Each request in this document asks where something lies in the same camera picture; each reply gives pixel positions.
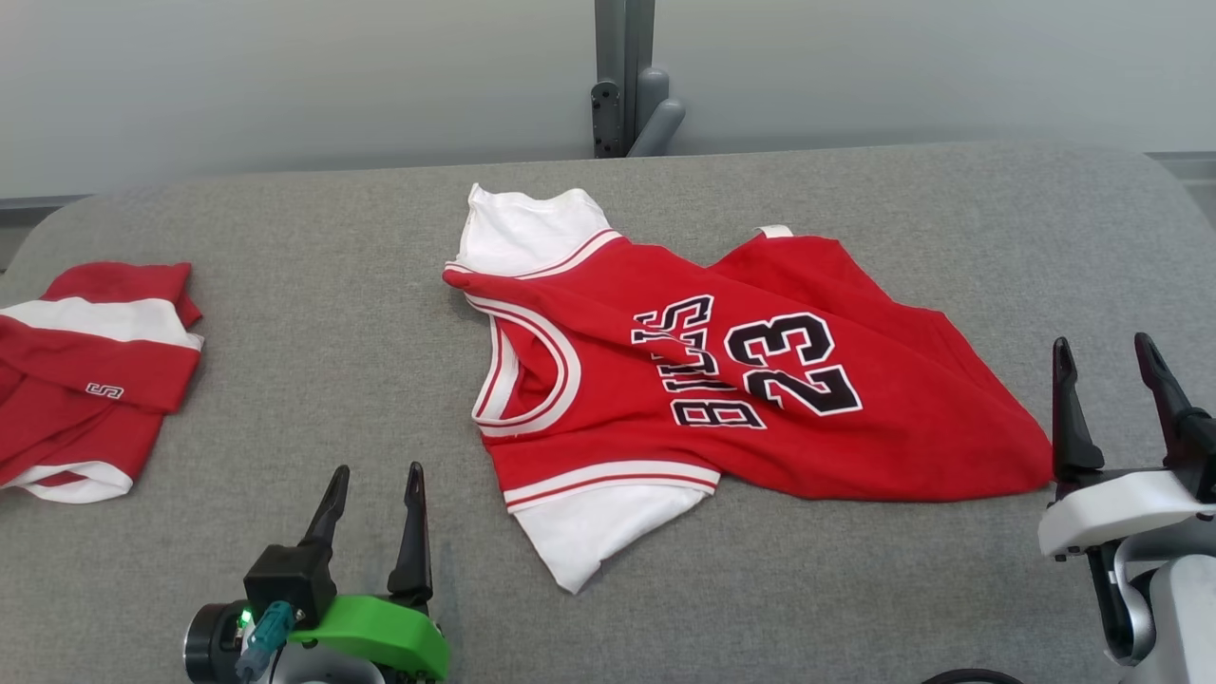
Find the red Bulls 23 jersey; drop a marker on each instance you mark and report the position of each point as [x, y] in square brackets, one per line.
[760, 380]

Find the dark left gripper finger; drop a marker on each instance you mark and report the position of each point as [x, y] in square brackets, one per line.
[328, 508]
[411, 541]

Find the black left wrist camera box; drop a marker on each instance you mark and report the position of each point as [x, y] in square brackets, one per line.
[290, 579]

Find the red white shorts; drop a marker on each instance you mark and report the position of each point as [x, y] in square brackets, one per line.
[85, 380]

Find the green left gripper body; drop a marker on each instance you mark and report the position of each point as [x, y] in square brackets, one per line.
[380, 636]

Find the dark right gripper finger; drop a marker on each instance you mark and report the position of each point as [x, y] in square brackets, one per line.
[1072, 427]
[1178, 408]

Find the grey metal post with bracket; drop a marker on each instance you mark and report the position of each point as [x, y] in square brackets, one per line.
[627, 85]

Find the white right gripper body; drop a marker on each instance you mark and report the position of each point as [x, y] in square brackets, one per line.
[1111, 508]

